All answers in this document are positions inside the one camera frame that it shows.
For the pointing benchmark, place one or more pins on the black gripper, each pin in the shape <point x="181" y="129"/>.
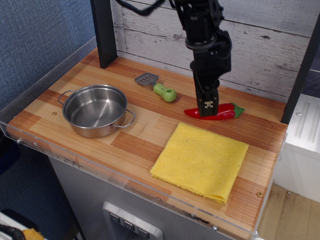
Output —
<point x="211" y="59"/>

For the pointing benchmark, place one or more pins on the red toy chili pepper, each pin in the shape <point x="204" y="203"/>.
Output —
<point x="225" y="111"/>

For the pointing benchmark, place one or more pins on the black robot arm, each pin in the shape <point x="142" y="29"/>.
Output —
<point x="200" y="19"/>

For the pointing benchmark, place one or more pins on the yellow folded cloth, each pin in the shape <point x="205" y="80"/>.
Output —
<point x="200" y="161"/>

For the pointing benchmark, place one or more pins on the stainless steel pot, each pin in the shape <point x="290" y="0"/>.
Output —
<point x="96" y="111"/>

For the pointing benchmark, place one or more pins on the white side cabinet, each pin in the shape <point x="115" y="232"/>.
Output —
<point x="298" y="167"/>

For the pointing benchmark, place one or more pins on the grey toy fridge cabinet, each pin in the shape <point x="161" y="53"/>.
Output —
<point x="86" y="194"/>

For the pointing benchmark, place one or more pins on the silver dispenser button panel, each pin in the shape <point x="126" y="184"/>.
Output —
<point x="136" y="228"/>

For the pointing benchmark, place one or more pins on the yellow object bottom left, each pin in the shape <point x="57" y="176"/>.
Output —
<point x="32" y="234"/>

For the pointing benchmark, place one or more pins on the toy spatula green handle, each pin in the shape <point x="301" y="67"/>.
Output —
<point x="167" y="94"/>

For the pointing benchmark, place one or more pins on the dark grey right post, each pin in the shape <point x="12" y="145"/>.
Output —
<point x="306" y="64"/>

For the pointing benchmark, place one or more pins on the dark grey post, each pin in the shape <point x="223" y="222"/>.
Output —
<point x="306" y="64"/>
<point x="104" y="31"/>

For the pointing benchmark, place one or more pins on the dark grey left post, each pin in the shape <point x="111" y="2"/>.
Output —
<point x="104" y="31"/>

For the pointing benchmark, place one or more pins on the clear acrylic guard rail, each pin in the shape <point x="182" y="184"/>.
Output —
<point x="127" y="155"/>

